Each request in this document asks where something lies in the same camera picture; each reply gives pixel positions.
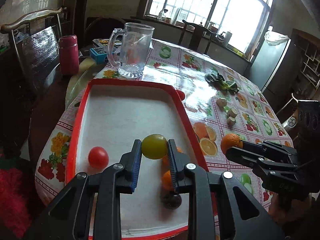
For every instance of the dark wooden chair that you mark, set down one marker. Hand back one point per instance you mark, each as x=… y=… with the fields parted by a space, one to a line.
x=195 y=35

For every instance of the green round fruit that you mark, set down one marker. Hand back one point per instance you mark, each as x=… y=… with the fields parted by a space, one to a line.
x=154 y=146

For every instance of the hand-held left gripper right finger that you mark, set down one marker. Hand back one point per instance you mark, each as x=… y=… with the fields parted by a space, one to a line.
x=172 y=165

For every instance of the clear glass mug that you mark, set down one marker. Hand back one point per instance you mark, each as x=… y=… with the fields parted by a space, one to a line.
x=131 y=51

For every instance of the white spray bottle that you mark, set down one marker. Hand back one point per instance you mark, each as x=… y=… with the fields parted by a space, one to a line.
x=211 y=25

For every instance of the dark purple plum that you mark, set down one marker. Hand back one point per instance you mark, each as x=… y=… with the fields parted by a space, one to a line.
x=172 y=201

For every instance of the wooden wall shelf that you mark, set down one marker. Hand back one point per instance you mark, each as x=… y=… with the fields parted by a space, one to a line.
x=310 y=62

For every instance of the metal chair with silver back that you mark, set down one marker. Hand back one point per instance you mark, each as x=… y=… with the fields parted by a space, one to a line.
x=37 y=50

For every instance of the small red tomato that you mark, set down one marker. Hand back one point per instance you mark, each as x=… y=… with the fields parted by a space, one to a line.
x=181 y=95

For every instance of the person's right hand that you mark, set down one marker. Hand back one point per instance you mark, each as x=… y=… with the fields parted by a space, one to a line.
x=283 y=212

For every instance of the small bottle on windowsill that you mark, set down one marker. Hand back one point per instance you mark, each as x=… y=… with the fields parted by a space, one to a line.
x=160 y=15

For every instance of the red fuzzy garment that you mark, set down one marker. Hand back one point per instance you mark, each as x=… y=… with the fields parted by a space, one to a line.
x=12 y=192

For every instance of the cut yam piece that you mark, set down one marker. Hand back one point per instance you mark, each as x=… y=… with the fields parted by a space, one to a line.
x=231 y=120
x=232 y=112
x=221 y=102

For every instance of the large red tomato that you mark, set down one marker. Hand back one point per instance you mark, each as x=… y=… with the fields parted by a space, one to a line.
x=98 y=157

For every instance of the white plastic bag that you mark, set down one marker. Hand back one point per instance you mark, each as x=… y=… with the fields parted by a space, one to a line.
x=275 y=37

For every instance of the metal chair with round emblem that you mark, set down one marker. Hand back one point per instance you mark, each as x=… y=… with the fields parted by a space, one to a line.
x=290 y=116

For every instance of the orange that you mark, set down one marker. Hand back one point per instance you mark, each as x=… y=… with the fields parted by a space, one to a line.
x=231 y=142
x=167 y=180
x=165 y=160

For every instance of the fruit printed tablecloth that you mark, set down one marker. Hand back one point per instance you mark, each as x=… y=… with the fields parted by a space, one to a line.
x=200 y=80

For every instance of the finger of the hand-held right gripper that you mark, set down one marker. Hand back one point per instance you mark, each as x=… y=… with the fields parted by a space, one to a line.
x=245 y=158
x=265 y=147

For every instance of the red tray with white inside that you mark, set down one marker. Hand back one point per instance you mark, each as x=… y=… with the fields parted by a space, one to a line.
x=120 y=110

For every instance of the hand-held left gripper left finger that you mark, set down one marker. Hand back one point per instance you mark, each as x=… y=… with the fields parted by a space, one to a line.
x=136 y=165

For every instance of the blue box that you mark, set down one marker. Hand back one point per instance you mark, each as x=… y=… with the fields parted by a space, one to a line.
x=98 y=55

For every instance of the green leafy vegetable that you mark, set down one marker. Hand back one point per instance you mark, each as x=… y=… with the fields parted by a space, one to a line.
x=222 y=82

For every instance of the dark teapot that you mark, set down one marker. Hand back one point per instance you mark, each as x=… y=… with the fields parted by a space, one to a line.
x=221 y=37

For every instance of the grey refrigerator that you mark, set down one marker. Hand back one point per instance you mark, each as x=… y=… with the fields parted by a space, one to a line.
x=272 y=60

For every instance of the red thermos bottle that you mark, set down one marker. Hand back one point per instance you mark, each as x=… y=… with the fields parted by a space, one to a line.
x=68 y=55

